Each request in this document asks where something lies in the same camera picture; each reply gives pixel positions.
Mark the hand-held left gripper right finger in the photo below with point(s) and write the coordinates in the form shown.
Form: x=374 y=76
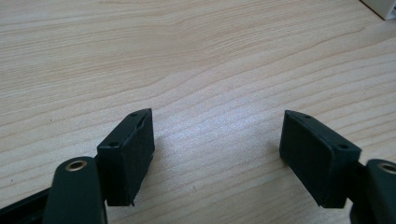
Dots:
x=314 y=155

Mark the white drawer cabinet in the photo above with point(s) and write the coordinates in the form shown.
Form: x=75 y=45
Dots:
x=381 y=7

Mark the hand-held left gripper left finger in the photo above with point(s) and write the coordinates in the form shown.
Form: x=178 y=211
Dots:
x=126 y=161

